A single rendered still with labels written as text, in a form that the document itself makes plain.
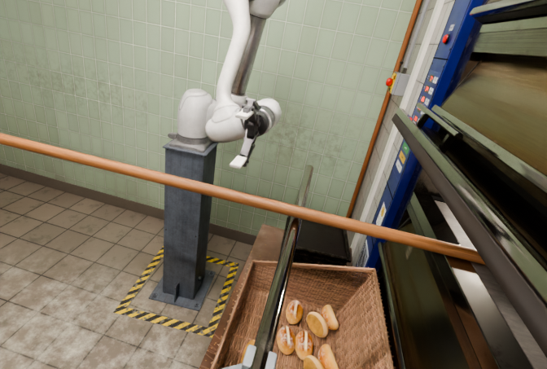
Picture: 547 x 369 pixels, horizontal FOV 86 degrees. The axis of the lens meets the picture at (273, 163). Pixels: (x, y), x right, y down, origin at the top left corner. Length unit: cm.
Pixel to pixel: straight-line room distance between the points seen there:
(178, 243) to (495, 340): 148
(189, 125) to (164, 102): 82
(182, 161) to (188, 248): 54
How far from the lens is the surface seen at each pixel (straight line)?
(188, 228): 170
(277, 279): 59
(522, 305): 36
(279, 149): 202
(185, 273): 192
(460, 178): 51
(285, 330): 119
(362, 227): 75
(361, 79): 188
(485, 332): 69
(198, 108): 142
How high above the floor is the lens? 159
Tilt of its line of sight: 24 degrees down
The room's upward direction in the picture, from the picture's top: 11 degrees clockwise
